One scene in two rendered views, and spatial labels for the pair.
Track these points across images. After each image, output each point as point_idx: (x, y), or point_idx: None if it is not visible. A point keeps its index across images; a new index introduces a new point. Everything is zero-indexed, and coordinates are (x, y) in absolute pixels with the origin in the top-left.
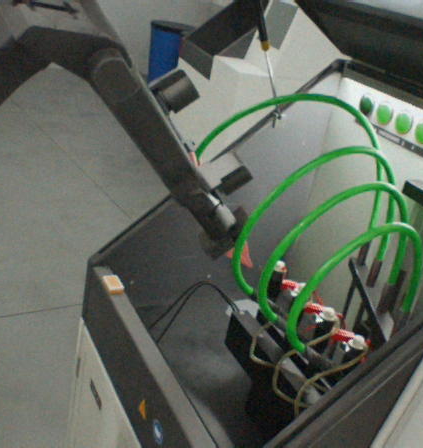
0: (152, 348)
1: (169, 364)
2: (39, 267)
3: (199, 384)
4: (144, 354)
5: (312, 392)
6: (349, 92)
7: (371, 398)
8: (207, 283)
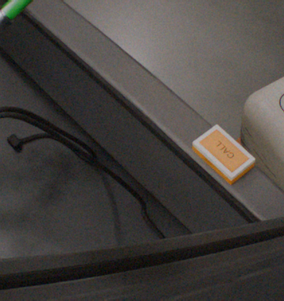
0: (66, 30)
1: (29, 16)
2: None
3: None
4: (74, 14)
5: None
6: None
7: None
8: None
